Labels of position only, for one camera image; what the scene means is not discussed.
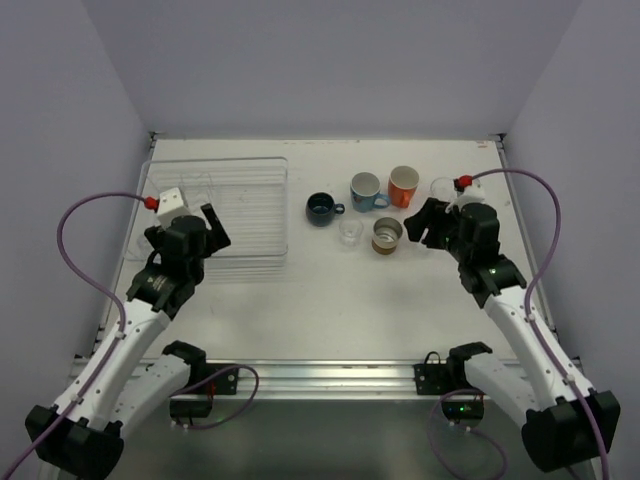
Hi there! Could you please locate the clear glass with sticker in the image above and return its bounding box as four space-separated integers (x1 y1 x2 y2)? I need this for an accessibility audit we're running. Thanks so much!
430 177 457 203

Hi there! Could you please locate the beige bottomed cup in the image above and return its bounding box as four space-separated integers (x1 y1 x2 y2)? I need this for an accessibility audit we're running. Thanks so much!
372 217 403 255

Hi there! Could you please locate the orange mug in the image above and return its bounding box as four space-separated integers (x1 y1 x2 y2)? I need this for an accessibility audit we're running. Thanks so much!
388 166 420 208

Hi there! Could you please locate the light blue floral mug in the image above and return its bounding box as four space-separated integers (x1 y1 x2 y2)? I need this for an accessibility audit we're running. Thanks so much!
350 172 391 213

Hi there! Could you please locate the dark blue squat mug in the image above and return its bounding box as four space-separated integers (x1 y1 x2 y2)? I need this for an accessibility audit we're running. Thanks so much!
305 192 345 227

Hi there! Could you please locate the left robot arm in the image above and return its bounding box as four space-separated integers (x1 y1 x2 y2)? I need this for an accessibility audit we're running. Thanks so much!
25 204 231 479

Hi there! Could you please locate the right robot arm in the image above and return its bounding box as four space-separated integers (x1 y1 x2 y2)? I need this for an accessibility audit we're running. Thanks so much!
403 198 621 478

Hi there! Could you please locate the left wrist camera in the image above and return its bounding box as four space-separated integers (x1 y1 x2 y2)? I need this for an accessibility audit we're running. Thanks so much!
155 187 197 229

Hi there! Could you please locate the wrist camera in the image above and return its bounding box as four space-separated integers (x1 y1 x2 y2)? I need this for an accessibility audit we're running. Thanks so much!
155 187 197 229
445 175 486 213

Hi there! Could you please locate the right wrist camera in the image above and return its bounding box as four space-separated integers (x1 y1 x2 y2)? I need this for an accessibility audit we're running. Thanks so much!
445 175 486 213

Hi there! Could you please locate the white wire dish rack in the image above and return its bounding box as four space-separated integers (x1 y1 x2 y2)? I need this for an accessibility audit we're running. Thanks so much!
139 157 288 270

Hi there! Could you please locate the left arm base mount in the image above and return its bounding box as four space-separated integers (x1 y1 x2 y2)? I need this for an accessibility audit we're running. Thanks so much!
169 363 239 427

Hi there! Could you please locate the aluminium mounting rail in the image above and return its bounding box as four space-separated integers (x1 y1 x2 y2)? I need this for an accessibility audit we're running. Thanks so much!
64 357 551 401

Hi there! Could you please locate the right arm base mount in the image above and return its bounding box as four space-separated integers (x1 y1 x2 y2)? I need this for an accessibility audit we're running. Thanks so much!
412 342 493 427

